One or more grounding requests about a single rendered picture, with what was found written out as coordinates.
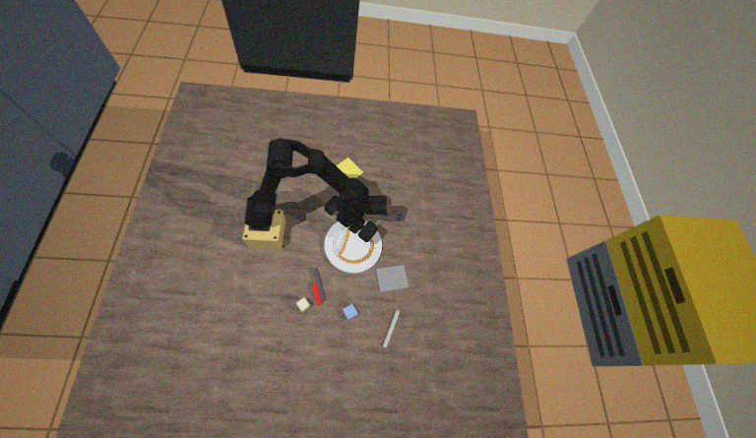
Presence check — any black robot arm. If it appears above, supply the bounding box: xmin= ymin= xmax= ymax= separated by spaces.
xmin=244 ymin=138 xmax=387 ymax=231

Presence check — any white round plate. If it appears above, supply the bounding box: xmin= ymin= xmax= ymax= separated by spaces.
xmin=324 ymin=222 xmax=382 ymax=274

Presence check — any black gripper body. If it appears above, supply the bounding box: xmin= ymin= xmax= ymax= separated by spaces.
xmin=324 ymin=196 xmax=378 ymax=242

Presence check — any yellow flat square pad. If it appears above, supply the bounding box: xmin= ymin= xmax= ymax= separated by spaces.
xmin=336 ymin=158 xmax=363 ymax=178

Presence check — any light grey thin bar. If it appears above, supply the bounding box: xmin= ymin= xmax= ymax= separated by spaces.
xmin=383 ymin=310 xmax=400 ymax=348

